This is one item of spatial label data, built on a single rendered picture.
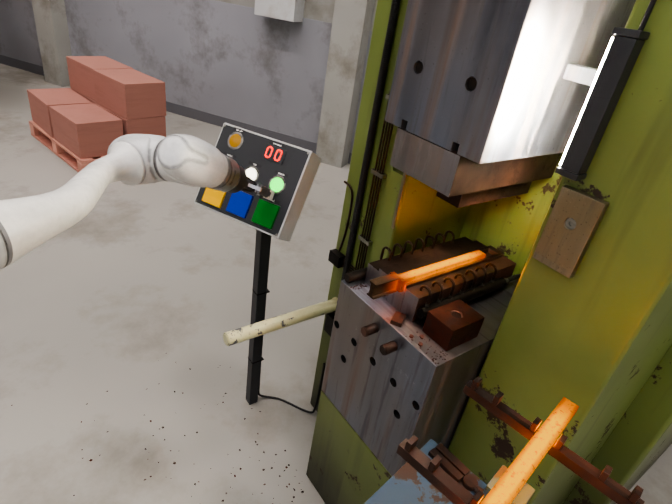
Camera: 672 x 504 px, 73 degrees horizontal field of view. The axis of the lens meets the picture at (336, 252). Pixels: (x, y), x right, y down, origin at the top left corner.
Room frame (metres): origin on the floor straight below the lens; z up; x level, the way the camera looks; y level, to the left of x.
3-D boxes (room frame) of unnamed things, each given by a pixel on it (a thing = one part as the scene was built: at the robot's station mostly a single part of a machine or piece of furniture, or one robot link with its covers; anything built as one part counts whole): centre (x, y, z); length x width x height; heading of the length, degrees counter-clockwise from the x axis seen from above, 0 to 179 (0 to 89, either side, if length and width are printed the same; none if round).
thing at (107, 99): (3.98, 2.34, 0.35); 1.20 x 0.85 x 0.71; 57
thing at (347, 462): (1.12, -0.36, 0.23); 0.56 x 0.38 x 0.47; 130
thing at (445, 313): (0.93, -0.32, 0.95); 0.12 x 0.09 x 0.07; 130
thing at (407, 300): (1.16, -0.32, 0.96); 0.42 x 0.20 x 0.09; 130
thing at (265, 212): (1.24, 0.23, 1.01); 0.07 x 0.05 x 0.07; 65
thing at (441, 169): (1.16, -0.32, 1.32); 0.42 x 0.20 x 0.10; 130
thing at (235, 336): (1.23, 0.13, 0.62); 0.44 x 0.05 x 0.05; 130
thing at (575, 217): (0.87, -0.46, 1.27); 0.09 x 0.02 x 0.17; 40
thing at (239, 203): (1.28, 0.32, 1.01); 0.07 x 0.05 x 0.07; 65
